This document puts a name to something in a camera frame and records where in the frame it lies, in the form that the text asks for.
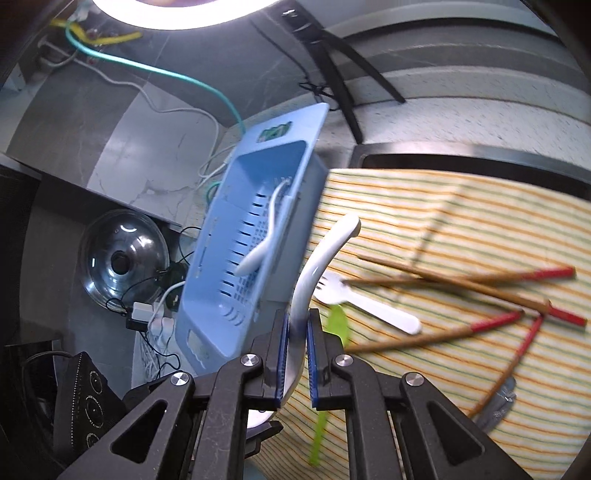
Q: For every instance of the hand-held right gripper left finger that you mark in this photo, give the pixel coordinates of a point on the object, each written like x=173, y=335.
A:
x=280, y=369

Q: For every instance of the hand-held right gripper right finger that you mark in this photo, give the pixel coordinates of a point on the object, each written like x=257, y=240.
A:
x=314, y=369

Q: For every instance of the green plastic spoon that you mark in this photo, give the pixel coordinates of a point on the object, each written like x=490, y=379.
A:
x=337, y=323

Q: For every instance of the white plastic fork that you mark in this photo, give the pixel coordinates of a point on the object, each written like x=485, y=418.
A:
x=383, y=314

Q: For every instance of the white ceramic spoon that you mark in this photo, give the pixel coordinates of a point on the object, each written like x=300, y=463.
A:
x=258, y=256
x=318, y=267

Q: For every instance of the blue plastic basket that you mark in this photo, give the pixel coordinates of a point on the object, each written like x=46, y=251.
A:
x=217, y=277

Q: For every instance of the red-tipped wooden chopstick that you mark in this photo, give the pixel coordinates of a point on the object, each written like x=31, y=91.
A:
x=531, y=337
x=461, y=286
x=494, y=321
x=545, y=274

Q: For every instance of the metal spoon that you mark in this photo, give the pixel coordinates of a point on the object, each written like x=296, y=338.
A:
x=496, y=404

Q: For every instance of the white power strip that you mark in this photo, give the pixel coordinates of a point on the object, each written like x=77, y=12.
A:
x=161, y=325

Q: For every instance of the black induction cooker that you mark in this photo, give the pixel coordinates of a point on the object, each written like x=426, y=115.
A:
x=87, y=406

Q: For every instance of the striped cloth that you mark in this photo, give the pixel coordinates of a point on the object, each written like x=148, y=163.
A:
x=461, y=221

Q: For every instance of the black tripod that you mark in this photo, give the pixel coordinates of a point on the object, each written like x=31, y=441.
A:
x=337, y=87

